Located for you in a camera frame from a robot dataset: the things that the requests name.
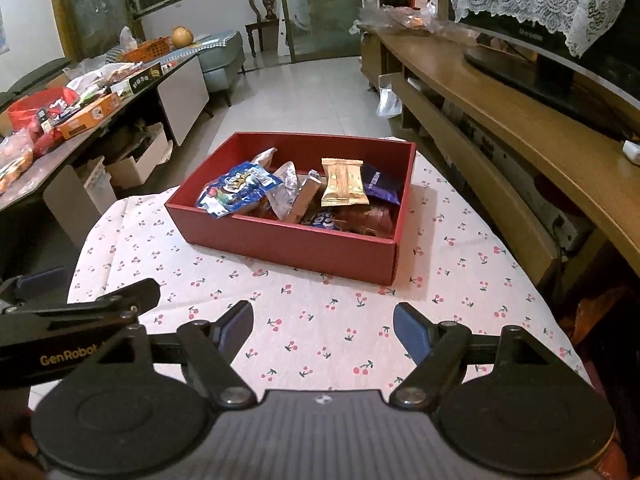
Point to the flat orange box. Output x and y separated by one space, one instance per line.
85 117

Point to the blue and white snack packet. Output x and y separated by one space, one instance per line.
322 220

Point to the red plastic bag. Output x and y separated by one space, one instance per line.
30 107

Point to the yellow pomelo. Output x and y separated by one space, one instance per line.
182 37

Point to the clear crinkled snack packet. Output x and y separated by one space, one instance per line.
286 192

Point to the silver snack packet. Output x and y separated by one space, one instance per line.
263 157

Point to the teal armchair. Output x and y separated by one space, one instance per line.
220 70

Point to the open white cardboard box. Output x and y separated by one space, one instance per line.
135 167

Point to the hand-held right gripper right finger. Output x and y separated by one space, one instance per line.
412 327

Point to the glass sliding door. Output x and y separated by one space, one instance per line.
320 15

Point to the red cardboard box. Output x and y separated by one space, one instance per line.
280 245

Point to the orange plastic bag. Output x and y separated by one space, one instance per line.
600 310

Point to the purple snack packet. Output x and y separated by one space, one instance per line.
382 182

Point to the long table with white doors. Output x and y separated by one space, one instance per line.
182 95

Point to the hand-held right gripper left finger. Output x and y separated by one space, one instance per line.
235 322

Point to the blue cartoon snack packet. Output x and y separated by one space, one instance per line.
235 187

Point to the long black box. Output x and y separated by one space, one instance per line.
135 80

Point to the silver plastic bag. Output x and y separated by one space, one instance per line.
389 100

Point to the brown bar snack packet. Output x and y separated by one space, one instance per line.
305 197

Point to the wooden television stand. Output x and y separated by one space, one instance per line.
500 90

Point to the cherry print tablecloth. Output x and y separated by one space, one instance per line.
325 310

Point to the white plastic bag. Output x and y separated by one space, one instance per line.
127 40

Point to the patterned table runner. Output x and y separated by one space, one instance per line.
210 40

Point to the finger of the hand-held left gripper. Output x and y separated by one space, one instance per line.
125 297
40 285

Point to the orange plastic basket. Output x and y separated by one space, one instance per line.
147 50

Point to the gold snack packet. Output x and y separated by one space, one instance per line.
344 182

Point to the black television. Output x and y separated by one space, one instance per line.
515 67

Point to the pile of snack packets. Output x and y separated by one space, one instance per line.
20 160

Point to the white power adapter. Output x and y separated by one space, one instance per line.
631 152

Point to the heap of clear plastic bags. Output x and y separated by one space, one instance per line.
410 20

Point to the dark wooden chair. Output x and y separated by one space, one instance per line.
265 0

